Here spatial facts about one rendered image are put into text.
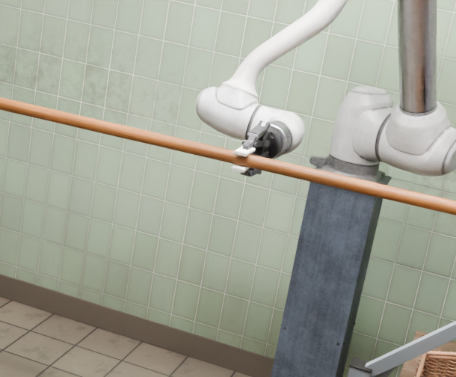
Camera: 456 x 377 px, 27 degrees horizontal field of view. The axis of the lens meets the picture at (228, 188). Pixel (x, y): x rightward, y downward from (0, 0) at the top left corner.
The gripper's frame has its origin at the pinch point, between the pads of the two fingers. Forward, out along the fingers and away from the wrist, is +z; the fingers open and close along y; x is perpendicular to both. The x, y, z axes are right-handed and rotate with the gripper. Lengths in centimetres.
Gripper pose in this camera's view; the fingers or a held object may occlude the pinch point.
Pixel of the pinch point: (243, 158)
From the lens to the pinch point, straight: 213.2
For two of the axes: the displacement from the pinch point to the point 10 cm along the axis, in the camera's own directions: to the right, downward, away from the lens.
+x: -9.3, -2.4, 2.7
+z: -3.3, 2.3, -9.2
